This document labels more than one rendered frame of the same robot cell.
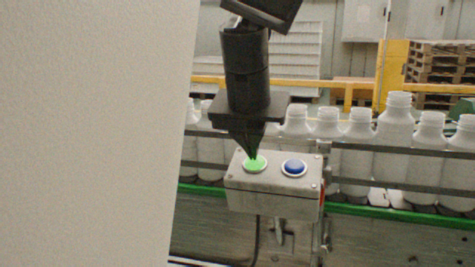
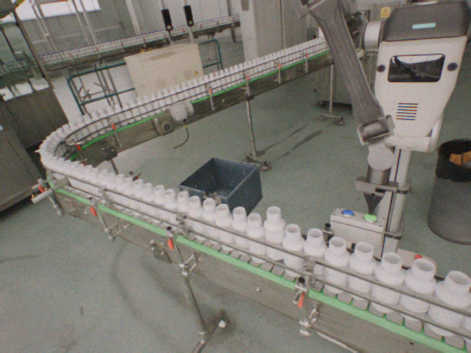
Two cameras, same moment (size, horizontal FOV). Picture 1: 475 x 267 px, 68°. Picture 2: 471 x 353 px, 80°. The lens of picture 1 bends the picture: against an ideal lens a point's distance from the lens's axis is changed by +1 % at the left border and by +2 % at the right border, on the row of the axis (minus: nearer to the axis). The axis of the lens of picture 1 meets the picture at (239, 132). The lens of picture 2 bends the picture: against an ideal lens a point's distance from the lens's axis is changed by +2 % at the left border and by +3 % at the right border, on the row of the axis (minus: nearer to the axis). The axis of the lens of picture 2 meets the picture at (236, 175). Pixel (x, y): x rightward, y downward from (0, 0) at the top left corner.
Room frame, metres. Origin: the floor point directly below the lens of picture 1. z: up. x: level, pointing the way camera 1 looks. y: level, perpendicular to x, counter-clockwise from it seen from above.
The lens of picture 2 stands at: (1.16, -0.12, 1.69)
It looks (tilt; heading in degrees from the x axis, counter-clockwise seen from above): 32 degrees down; 203
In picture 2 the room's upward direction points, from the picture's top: 10 degrees counter-clockwise
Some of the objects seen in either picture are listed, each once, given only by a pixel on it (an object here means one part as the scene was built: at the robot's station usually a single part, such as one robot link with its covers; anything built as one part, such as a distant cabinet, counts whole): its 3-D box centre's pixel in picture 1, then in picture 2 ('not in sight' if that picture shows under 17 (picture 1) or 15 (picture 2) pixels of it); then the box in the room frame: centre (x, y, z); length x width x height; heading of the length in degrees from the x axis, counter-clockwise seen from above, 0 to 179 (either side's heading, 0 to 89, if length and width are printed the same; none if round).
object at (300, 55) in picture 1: (295, 59); not in sight; (6.49, -1.01, 0.67); 1.24 x 1.03 x 1.35; 163
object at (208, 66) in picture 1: (214, 76); not in sight; (6.76, 0.50, 0.33); 1.25 x 1.03 x 0.66; 163
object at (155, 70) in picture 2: not in sight; (170, 85); (-3.26, -2.94, 0.59); 1.10 x 0.62 x 1.18; 147
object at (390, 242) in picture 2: not in sight; (382, 253); (0.04, 0.12, 0.49); 0.13 x 0.13 x 0.40; 75
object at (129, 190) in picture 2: not in sight; (134, 196); (0.44, -0.90, 1.08); 0.06 x 0.06 x 0.17
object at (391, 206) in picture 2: not in sight; (389, 216); (0.04, 0.12, 0.74); 0.11 x 0.11 x 0.40; 75
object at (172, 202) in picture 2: not in sight; (174, 209); (0.50, -0.67, 1.08); 0.06 x 0.06 x 0.17
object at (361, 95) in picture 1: (361, 90); not in sight; (6.15, -2.15, 0.16); 1.23 x 1.02 x 0.31; 163
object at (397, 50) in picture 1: (388, 79); not in sight; (4.88, -2.07, 0.55); 0.40 x 0.34 x 1.10; 75
